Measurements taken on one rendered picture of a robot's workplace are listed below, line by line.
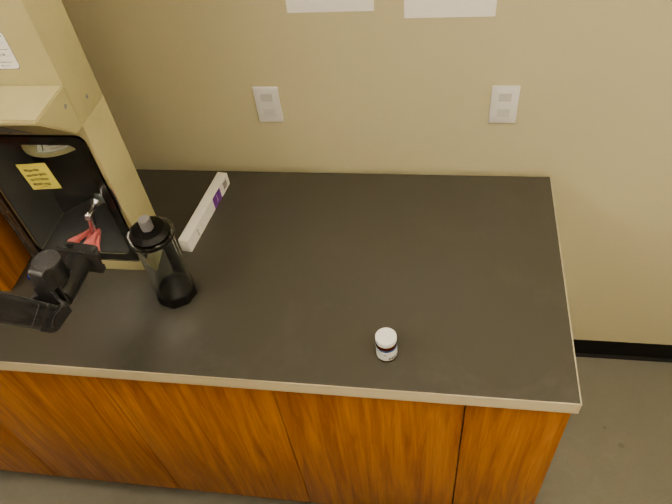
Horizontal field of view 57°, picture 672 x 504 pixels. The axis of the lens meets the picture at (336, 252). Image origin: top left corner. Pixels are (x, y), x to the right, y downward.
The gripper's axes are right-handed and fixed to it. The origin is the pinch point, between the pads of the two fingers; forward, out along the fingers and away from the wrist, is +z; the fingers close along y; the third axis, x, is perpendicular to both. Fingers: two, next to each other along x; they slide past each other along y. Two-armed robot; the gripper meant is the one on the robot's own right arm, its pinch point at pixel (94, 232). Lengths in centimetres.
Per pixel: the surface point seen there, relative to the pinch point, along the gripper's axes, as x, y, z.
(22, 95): -36.0, 5.8, 1.4
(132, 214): 0.7, -6.2, 7.7
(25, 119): -36.5, 1.4, -6.1
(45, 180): -10.8, 10.5, 4.2
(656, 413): 91, -174, 27
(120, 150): -14.0, -4.1, 13.8
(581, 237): 30, -129, 49
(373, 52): -26, -59, 48
